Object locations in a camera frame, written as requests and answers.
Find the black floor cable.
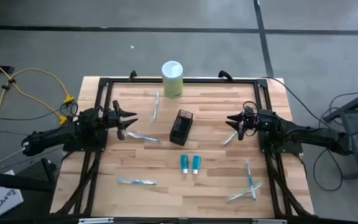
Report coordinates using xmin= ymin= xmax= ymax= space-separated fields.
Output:
xmin=313 ymin=91 xmax=358 ymax=192

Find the black tripod stand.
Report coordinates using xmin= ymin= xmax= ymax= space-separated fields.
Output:
xmin=0 ymin=157 xmax=58 ymax=193

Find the white cable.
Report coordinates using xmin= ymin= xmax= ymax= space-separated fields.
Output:
xmin=0 ymin=147 xmax=26 ymax=172

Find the silver metal bracket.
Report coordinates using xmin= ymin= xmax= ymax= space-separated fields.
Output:
xmin=252 ymin=218 xmax=288 ymax=224
xmin=78 ymin=217 xmax=114 ymax=224

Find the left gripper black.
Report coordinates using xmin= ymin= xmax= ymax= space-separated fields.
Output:
xmin=103 ymin=99 xmax=139 ymax=141

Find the blue toothbrush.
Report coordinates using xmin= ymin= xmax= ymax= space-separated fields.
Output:
xmin=244 ymin=159 xmax=257 ymax=202
xmin=125 ymin=131 xmax=162 ymax=144
xmin=117 ymin=177 xmax=158 ymax=187

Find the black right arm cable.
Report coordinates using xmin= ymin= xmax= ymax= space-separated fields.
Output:
xmin=261 ymin=76 xmax=334 ymax=130

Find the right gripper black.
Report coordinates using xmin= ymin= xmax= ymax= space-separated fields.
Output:
xmin=224 ymin=105 xmax=262 ymax=141

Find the black aluminium table frame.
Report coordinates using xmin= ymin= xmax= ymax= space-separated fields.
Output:
xmin=50 ymin=77 xmax=315 ymax=218

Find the yellow extension cord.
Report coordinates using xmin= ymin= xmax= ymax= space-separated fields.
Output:
xmin=0 ymin=52 xmax=76 ymax=138

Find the green canister with white lid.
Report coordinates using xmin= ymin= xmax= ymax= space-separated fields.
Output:
xmin=161 ymin=60 xmax=185 ymax=100

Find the black wire basket caddy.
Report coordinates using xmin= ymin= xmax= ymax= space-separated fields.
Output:
xmin=168 ymin=108 xmax=195 ymax=146

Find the teal toothpaste tube white cap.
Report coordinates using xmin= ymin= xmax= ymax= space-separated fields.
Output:
xmin=191 ymin=155 xmax=202 ymax=175
xmin=180 ymin=154 xmax=190 ymax=175

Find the black metal stand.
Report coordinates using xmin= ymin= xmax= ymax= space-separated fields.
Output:
xmin=323 ymin=85 xmax=358 ymax=181

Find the green toothbrush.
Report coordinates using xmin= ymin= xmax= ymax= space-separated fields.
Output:
xmin=227 ymin=182 xmax=264 ymax=202
xmin=221 ymin=130 xmax=239 ymax=146

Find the white toothbrush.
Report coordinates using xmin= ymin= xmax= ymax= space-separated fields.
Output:
xmin=150 ymin=90 xmax=161 ymax=124

